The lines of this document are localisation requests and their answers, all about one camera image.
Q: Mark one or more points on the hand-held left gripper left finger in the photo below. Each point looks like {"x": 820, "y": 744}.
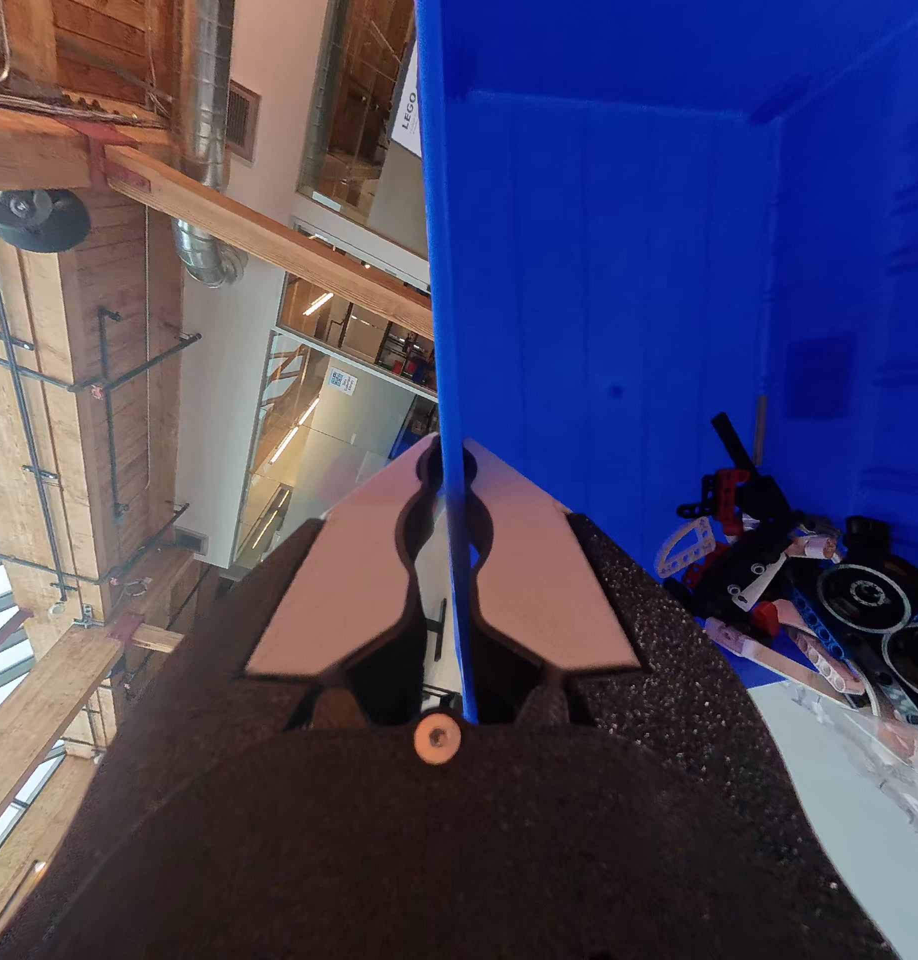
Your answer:
{"x": 339, "y": 577}

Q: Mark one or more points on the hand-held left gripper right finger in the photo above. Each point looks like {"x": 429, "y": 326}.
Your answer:
{"x": 549, "y": 585}

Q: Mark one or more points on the large blue plastic bin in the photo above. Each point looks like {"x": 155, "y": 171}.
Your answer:
{"x": 616, "y": 262}

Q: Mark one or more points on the pile of toy building pieces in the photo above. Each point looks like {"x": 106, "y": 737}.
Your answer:
{"x": 759, "y": 555}

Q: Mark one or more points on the black toy wheel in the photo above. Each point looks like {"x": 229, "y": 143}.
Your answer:
{"x": 868, "y": 596}
{"x": 916, "y": 660}

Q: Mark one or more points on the wooden ceiling beam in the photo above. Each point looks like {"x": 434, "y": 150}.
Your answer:
{"x": 279, "y": 244}

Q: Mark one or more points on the clear bag of toy pieces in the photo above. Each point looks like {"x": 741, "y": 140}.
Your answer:
{"x": 879, "y": 742}

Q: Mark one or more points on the black round ceiling speaker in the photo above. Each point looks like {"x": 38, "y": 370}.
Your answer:
{"x": 35, "y": 219}

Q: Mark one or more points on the white hanging sign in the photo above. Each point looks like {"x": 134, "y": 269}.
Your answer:
{"x": 408, "y": 97}

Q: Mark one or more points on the wall vent grille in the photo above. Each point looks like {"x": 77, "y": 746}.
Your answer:
{"x": 241, "y": 120}

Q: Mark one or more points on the metal ventilation duct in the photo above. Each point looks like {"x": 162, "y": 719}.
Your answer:
{"x": 200, "y": 90}

